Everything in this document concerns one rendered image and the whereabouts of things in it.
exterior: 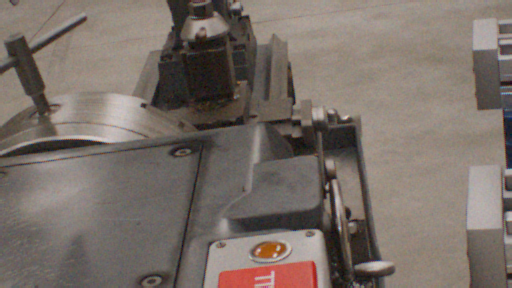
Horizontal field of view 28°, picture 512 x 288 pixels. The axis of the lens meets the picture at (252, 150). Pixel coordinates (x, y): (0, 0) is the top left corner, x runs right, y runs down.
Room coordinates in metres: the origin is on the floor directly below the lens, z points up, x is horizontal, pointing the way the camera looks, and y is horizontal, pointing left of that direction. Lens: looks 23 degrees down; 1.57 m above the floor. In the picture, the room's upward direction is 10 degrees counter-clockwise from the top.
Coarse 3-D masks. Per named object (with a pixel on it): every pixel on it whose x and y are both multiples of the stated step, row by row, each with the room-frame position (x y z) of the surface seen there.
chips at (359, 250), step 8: (360, 224) 1.92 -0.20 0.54; (360, 232) 1.89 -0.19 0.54; (352, 240) 1.86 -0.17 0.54; (360, 240) 1.86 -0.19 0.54; (352, 248) 1.83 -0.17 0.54; (360, 248) 1.83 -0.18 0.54; (336, 256) 1.81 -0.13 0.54; (352, 256) 1.80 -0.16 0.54; (360, 256) 1.79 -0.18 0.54; (368, 256) 1.79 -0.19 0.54; (336, 264) 1.77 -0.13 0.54; (352, 264) 1.77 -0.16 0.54; (336, 272) 1.74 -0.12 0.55; (336, 280) 1.72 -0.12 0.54; (352, 280) 1.70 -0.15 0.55; (360, 280) 1.70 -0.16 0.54; (368, 280) 1.70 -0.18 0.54
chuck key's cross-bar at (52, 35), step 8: (80, 16) 1.06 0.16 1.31; (64, 24) 1.04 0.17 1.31; (72, 24) 1.05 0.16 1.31; (80, 24) 1.06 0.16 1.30; (48, 32) 1.03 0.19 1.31; (56, 32) 1.03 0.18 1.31; (64, 32) 1.04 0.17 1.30; (40, 40) 1.01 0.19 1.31; (48, 40) 1.02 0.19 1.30; (32, 48) 1.00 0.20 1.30; (40, 48) 1.01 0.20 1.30; (8, 56) 0.98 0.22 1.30; (16, 56) 0.98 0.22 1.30; (0, 64) 0.97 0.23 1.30; (8, 64) 0.97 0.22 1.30; (16, 64) 0.98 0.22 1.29; (0, 72) 0.96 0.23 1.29
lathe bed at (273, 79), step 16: (272, 48) 2.24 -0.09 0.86; (256, 64) 2.22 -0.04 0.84; (272, 64) 2.13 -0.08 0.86; (288, 64) 2.31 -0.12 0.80; (144, 80) 2.17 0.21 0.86; (256, 80) 2.11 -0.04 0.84; (272, 80) 2.02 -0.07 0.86; (288, 80) 2.21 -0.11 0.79; (144, 96) 2.06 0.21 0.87; (160, 96) 2.12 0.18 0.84; (176, 96) 2.05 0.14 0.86; (256, 96) 2.01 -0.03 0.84; (272, 96) 1.93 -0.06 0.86; (288, 96) 2.11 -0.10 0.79
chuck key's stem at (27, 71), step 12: (12, 36) 0.99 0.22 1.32; (12, 48) 0.98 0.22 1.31; (24, 48) 0.99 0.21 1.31; (24, 60) 0.98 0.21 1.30; (24, 72) 0.98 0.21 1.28; (36, 72) 0.99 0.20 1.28; (24, 84) 0.98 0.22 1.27; (36, 84) 0.98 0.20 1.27; (36, 96) 0.99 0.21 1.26; (36, 108) 0.99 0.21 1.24; (48, 108) 0.99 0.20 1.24
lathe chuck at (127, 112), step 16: (64, 96) 1.03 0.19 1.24; (80, 96) 1.02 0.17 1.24; (96, 96) 1.01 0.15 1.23; (112, 96) 1.02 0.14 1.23; (128, 96) 1.02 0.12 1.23; (32, 112) 1.01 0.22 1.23; (64, 112) 0.97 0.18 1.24; (80, 112) 0.97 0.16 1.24; (96, 112) 0.97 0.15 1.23; (112, 112) 0.97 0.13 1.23; (128, 112) 0.98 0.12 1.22; (144, 112) 0.99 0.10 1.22; (0, 128) 1.03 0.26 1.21; (16, 128) 0.97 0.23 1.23; (32, 128) 0.95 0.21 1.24; (128, 128) 0.94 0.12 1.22; (144, 128) 0.95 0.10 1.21; (160, 128) 0.97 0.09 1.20; (176, 128) 0.99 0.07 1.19; (192, 128) 1.01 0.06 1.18
